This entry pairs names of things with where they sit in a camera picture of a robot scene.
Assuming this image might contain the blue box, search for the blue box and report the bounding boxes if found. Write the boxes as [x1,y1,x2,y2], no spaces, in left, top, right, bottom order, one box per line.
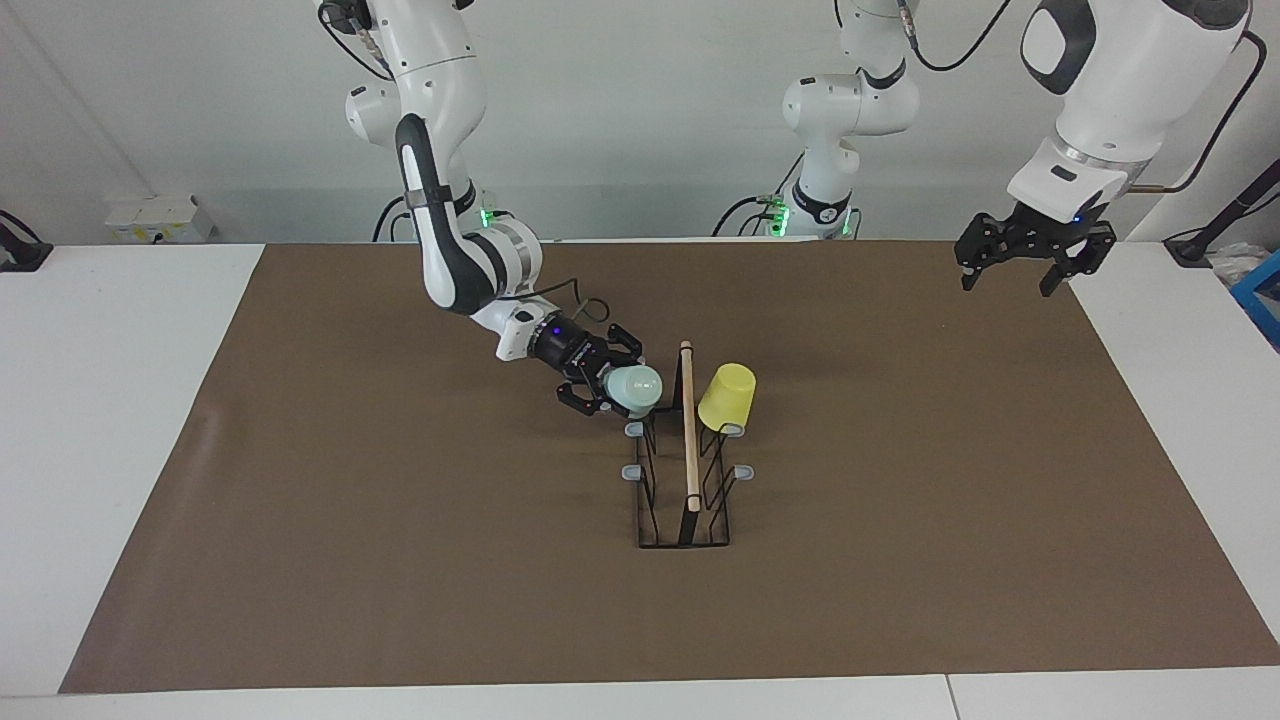
[1230,250,1280,351]

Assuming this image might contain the black wire cup rack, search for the black wire cup rack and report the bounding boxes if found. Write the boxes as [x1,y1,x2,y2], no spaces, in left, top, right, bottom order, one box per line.
[621,340,756,549]

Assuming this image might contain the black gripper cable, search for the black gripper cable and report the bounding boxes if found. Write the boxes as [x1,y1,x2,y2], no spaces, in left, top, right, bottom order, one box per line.
[897,0,1269,193]
[318,2,609,327]

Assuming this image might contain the black table clamp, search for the black table clamp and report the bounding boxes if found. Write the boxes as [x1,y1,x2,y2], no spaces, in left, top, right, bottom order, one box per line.
[0,210,53,273]

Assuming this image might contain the black left arm base cable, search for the black left arm base cable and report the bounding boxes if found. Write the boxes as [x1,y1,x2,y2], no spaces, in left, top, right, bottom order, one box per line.
[712,150,806,238]

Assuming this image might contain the light green plastic cup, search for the light green plastic cup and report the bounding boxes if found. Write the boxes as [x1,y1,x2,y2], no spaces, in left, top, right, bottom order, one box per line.
[603,364,665,419]

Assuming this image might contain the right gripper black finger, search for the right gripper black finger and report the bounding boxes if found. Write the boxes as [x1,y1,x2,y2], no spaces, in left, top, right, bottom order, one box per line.
[556,376,615,418]
[598,322,647,369]

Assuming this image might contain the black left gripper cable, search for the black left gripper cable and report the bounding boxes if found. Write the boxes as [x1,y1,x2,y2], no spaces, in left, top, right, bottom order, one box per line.
[897,0,1269,193]

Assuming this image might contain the clear plastic bag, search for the clear plastic bag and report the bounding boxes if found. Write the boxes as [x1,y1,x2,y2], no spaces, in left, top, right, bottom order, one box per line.
[1210,243,1271,286]

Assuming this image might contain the yellow plastic cup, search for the yellow plastic cup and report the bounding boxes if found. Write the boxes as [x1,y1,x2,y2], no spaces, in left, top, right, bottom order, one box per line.
[697,362,758,434]

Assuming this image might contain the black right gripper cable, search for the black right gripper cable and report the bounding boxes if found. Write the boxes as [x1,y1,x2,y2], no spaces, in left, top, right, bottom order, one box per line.
[318,2,609,327]

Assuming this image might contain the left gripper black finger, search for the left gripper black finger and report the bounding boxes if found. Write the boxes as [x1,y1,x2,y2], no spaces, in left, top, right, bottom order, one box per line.
[1039,223,1118,299]
[954,211,1020,292]

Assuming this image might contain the brown table mat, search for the brown table mat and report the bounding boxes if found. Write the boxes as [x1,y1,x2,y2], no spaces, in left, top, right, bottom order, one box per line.
[58,240,1280,695]

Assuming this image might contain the white power box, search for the white power box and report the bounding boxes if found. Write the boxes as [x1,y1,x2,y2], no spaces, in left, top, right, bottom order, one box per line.
[105,195,216,244]

